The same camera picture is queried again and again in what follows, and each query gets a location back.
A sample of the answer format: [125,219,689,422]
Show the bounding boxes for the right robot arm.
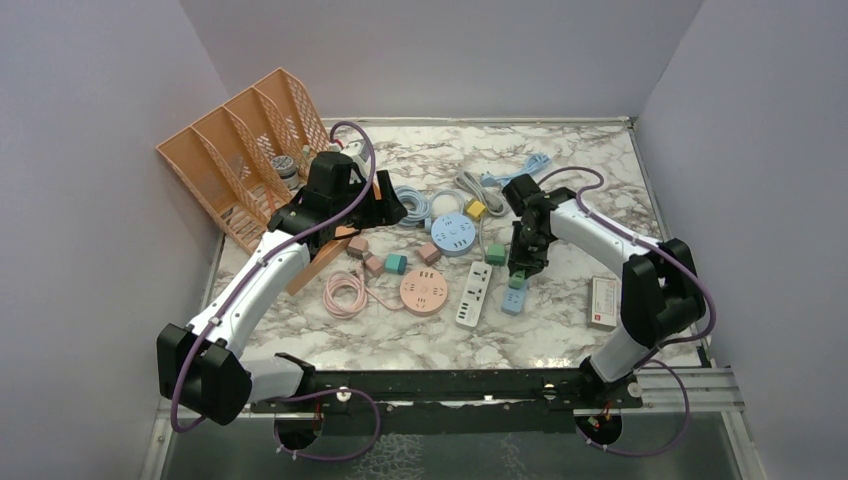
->
[502,174,715,407]

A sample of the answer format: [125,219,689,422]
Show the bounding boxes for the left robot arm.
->
[156,152,407,425]

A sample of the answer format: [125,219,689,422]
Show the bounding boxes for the pink plug adapter small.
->
[363,256,385,278]

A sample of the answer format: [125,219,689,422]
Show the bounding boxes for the blue power strip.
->
[500,284,527,316]

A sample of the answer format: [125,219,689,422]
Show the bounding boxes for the yellow plug adapter upper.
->
[464,200,488,222]

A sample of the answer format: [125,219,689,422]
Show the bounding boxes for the light blue power cable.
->
[480,153,552,190]

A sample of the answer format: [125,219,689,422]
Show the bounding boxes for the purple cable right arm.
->
[536,165,719,372]

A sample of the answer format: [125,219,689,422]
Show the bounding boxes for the black mounting rail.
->
[250,368,643,436]

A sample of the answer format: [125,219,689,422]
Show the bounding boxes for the small white red box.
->
[587,276,619,331]

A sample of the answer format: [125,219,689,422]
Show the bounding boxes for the pink round power socket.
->
[399,268,448,317]

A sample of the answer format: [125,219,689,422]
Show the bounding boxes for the pink coiled cable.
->
[323,268,407,321]

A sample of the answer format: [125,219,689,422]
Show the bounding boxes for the blue coiled cable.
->
[394,184,433,229]

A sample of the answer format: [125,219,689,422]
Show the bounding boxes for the orange plastic file rack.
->
[157,68,332,254]

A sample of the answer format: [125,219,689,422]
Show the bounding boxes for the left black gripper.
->
[332,170,408,230]

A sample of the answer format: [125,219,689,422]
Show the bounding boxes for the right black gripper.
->
[508,222,549,279]

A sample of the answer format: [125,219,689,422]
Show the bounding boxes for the grey coiled cable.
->
[453,170,511,219]

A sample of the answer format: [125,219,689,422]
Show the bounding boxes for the pink plug adapter left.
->
[346,236,369,259]

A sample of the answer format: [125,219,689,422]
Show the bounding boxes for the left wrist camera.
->
[328,139,371,176]

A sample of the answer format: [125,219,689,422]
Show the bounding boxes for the green plug adapter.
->
[508,270,527,290]
[485,243,508,266]

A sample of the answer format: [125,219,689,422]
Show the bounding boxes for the blue round power socket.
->
[430,212,477,257]

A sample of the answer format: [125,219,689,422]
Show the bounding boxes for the white power strip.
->
[455,261,493,328]

